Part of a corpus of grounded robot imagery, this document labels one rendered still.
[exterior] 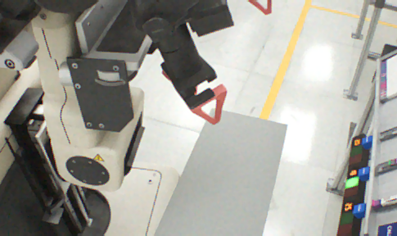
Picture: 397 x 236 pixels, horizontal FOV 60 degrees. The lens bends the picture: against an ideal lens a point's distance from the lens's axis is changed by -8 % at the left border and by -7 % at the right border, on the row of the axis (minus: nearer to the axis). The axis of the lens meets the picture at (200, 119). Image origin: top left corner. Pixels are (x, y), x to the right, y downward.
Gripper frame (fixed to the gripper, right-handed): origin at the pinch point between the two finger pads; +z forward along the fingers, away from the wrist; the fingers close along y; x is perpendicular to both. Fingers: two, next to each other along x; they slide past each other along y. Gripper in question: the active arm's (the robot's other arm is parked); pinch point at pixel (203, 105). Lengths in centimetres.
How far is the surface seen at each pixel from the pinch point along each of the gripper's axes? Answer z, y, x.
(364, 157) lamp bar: 38, -7, -32
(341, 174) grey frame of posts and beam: 98, 25, -48
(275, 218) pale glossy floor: 98, 26, -13
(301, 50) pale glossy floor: 113, 126, -99
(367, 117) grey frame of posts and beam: 65, 21, -59
